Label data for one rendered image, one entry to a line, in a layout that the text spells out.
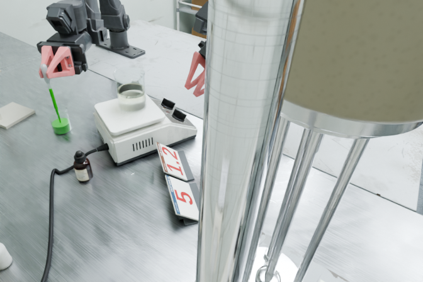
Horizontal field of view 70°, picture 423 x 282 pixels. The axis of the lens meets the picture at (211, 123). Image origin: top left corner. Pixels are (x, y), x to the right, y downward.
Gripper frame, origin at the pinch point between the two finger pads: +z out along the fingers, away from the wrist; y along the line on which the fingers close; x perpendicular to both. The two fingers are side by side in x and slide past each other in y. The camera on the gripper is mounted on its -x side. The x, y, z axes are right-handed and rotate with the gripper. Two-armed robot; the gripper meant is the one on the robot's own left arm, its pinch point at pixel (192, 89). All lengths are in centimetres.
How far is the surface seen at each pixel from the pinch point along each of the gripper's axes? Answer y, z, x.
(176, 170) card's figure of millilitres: 9.6, 14.5, 2.6
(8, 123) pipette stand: -26.0, 35.1, -12.8
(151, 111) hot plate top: -2.8, 9.6, -2.0
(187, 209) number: 18.9, 16.7, 0.4
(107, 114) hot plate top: -6.5, 16.0, -7.3
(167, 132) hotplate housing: 0.9, 10.7, 2.2
